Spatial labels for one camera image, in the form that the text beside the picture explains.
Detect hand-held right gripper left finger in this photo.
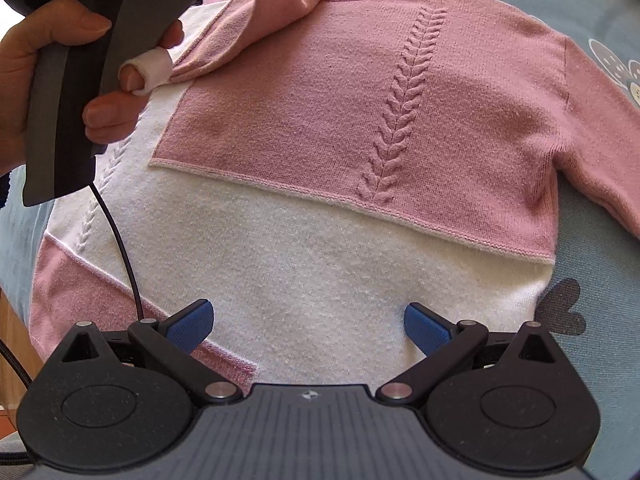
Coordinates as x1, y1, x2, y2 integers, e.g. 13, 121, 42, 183
62, 299, 242, 406

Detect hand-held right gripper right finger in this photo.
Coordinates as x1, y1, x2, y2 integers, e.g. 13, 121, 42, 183
376, 302, 557, 403

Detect pink and white knit sweater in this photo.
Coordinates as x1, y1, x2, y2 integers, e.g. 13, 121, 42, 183
30, 0, 640, 396

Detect person's left hand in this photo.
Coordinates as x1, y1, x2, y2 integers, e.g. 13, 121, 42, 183
0, 0, 186, 176

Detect white finger bandage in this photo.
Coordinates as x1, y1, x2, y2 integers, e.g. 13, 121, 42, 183
120, 47, 173, 96

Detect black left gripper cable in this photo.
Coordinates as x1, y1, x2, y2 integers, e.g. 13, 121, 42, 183
90, 180, 146, 322

